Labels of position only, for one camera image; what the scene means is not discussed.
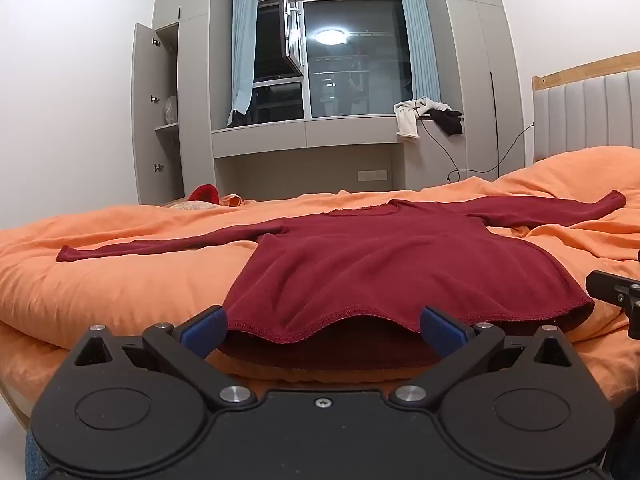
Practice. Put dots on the black garment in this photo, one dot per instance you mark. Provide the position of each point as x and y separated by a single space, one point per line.
447 121

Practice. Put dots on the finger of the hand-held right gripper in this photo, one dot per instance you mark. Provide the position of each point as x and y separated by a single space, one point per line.
612 287

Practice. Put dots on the plastic bag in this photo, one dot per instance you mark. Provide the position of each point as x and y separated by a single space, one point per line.
170 109

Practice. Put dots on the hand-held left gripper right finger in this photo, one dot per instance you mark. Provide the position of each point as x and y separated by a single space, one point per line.
441 332

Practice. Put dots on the red knit hat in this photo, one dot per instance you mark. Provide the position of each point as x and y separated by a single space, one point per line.
204 194

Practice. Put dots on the white garment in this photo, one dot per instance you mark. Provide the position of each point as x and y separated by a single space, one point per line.
407 120

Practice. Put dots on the grey wardrobe door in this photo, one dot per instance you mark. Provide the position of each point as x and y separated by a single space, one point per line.
145 110

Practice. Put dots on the orange duvet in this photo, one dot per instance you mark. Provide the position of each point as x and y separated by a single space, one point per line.
125 285

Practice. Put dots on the large window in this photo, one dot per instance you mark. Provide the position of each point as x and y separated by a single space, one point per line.
360 75

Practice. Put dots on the pink fuzzy cloth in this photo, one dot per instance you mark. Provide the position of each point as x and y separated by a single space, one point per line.
192 206

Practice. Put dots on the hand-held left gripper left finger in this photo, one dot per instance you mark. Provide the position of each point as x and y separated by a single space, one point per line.
204 332

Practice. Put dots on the small orange cloth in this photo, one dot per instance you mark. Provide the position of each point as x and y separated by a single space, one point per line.
232 201

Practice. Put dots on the grey padded wooden headboard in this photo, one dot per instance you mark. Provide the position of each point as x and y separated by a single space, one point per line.
590 115

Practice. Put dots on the grey built-in wardrobe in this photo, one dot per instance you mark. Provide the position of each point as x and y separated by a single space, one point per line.
195 110

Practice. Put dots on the dark red sweater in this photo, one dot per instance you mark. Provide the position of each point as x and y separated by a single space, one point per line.
375 270

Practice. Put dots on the light blue curtain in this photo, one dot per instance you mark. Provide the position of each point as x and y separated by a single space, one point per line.
242 50
420 45

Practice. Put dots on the white wall socket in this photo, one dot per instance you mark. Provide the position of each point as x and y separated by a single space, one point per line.
372 175

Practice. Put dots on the open window sash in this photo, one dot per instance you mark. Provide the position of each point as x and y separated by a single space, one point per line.
292 35

